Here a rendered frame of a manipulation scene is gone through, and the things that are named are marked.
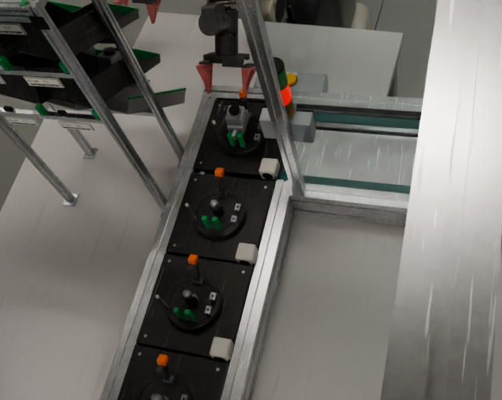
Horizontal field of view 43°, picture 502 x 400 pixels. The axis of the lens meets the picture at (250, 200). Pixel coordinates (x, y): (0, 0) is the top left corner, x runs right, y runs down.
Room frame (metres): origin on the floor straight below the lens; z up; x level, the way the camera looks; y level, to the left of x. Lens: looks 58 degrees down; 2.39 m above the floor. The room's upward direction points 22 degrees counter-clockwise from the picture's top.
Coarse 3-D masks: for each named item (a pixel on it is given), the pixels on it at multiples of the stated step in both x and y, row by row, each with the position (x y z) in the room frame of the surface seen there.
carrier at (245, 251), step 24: (192, 192) 0.98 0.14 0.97; (216, 192) 0.94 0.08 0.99; (240, 192) 0.92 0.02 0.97; (264, 192) 0.89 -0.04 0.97; (192, 216) 0.88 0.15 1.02; (216, 216) 0.87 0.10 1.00; (240, 216) 0.84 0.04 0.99; (264, 216) 0.83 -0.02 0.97; (192, 240) 0.84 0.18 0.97; (216, 240) 0.81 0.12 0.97; (240, 240) 0.79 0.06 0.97
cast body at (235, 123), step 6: (228, 108) 1.11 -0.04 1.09; (234, 108) 1.09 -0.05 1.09; (240, 108) 1.09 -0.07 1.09; (228, 114) 1.09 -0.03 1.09; (234, 114) 1.08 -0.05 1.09; (240, 114) 1.07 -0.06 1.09; (246, 114) 1.09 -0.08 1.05; (228, 120) 1.08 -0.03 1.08; (234, 120) 1.07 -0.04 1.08; (240, 120) 1.06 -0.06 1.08; (246, 120) 1.08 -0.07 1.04; (228, 126) 1.08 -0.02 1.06; (234, 126) 1.07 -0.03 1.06; (240, 126) 1.06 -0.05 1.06; (246, 126) 1.07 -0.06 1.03; (234, 132) 1.06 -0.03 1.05; (240, 132) 1.06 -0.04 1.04; (234, 138) 1.05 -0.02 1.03
